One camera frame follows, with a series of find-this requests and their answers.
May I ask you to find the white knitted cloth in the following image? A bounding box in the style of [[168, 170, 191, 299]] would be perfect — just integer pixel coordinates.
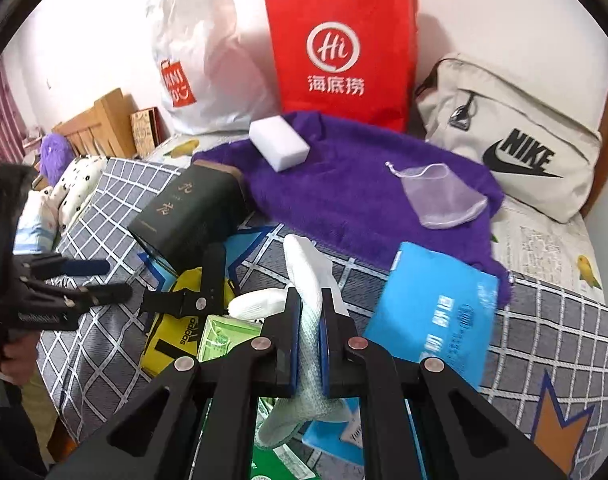
[[228, 234, 351, 448]]

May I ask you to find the dark green tea box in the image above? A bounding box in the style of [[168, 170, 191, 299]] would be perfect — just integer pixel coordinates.
[[128, 160, 249, 274]]

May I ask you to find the red Haidilao paper bag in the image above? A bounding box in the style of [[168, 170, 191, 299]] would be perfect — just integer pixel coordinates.
[[265, 0, 419, 132]]

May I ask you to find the wooden headboard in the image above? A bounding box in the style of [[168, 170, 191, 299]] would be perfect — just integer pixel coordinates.
[[52, 88, 136, 159]]

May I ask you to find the white melamine sponge block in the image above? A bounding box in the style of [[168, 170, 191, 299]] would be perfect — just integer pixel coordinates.
[[249, 116, 310, 172]]

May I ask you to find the white Miniso plastic bag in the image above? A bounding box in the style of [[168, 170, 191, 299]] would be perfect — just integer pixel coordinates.
[[145, 0, 278, 136]]

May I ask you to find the green wet wipes pack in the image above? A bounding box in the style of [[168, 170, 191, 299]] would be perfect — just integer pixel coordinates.
[[248, 393, 320, 480]]

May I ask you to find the blue tissue pack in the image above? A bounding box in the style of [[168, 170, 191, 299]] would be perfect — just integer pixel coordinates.
[[300, 240, 500, 468]]

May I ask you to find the white dotted pillow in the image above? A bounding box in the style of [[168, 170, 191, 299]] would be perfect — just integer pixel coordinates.
[[13, 156, 108, 255]]

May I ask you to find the purple plush toy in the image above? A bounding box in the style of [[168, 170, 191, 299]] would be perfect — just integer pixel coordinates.
[[40, 132, 76, 186]]

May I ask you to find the grey checkered blanket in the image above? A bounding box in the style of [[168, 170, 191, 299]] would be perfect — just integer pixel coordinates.
[[39, 158, 608, 479]]

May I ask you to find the beige Nike waist bag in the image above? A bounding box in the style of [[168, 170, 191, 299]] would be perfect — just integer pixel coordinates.
[[415, 53, 602, 223]]

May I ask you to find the purple fluffy towel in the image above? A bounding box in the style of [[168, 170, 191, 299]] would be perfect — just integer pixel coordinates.
[[193, 112, 511, 306]]

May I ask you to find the light green tissue pack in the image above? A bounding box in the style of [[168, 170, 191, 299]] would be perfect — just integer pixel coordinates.
[[197, 315, 261, 362]]

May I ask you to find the white mesh drawstring pouch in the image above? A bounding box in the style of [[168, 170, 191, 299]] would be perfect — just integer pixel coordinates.
[[385, 162, 488, 230]]

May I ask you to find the person's left hand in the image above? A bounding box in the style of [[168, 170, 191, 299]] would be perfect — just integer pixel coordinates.
[[0, 332, 41, 387]]

